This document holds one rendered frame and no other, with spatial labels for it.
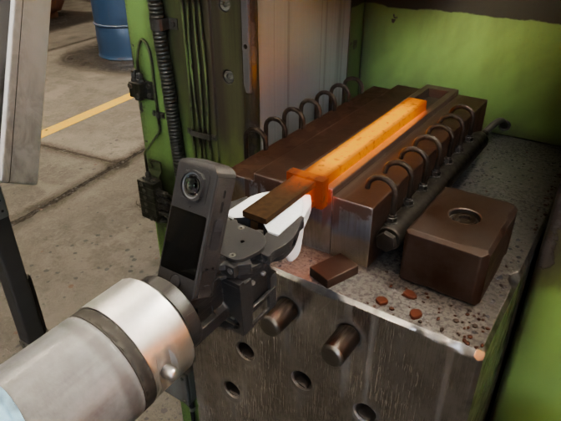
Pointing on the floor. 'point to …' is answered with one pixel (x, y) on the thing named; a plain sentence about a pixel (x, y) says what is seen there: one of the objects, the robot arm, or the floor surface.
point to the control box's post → (17, 281)
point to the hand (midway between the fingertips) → (295, 194)
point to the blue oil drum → (112, 29)
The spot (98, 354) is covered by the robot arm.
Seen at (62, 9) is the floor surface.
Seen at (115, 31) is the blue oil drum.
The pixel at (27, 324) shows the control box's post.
